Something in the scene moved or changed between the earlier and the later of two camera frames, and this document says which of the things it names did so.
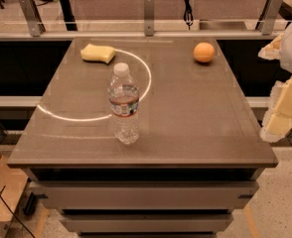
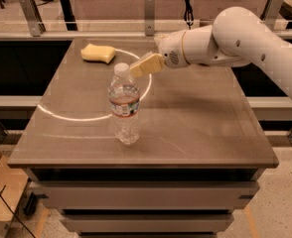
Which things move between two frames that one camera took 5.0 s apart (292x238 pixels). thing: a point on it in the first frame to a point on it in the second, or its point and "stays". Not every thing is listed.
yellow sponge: (98, 53) stays
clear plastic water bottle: (123, 96) stays
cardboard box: (10, 183) stays
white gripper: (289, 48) to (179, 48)
